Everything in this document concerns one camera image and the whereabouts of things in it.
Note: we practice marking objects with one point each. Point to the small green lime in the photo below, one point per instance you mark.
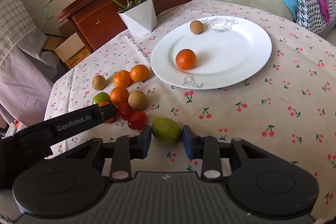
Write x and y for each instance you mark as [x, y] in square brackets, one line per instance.
[101, 97]

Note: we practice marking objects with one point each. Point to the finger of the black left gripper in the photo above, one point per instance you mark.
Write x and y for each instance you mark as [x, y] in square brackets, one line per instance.
[109, 111]

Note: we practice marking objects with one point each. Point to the orange mandarin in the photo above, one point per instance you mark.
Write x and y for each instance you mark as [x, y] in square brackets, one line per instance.
[122, 79]
[139, 73]
[119, 95]

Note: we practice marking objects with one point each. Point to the cardboard box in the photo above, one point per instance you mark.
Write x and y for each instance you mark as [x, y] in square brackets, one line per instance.
[71, 50]

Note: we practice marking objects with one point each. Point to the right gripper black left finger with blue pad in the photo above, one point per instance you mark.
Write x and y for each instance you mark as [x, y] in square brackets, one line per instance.
[127, 148]

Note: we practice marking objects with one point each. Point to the white geometric plant pot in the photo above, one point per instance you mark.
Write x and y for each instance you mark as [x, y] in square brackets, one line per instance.
[141, 19]

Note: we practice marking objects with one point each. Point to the small brown kiwi fruit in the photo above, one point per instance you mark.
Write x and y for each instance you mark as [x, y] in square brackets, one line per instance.
[98, 82]

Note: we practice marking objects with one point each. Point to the large green mango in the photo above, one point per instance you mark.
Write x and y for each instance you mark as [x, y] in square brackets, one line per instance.
[166, 131]

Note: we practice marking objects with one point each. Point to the red cherry tomato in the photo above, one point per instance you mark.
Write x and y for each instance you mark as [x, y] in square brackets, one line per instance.
[137, 120]
[124, 111]

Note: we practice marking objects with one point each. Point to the dark orange fruit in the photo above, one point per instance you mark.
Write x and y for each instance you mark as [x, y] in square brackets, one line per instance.
[185, 59]

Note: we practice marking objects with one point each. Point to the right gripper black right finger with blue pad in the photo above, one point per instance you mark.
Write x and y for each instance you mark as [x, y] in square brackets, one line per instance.
[205, 148]

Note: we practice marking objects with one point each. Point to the white ceramic plate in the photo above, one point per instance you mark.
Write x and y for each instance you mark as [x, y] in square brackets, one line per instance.
[229, 50]

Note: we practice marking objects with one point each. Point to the houndstooth sofa cover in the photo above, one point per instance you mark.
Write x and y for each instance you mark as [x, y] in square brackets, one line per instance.
[309, 15]

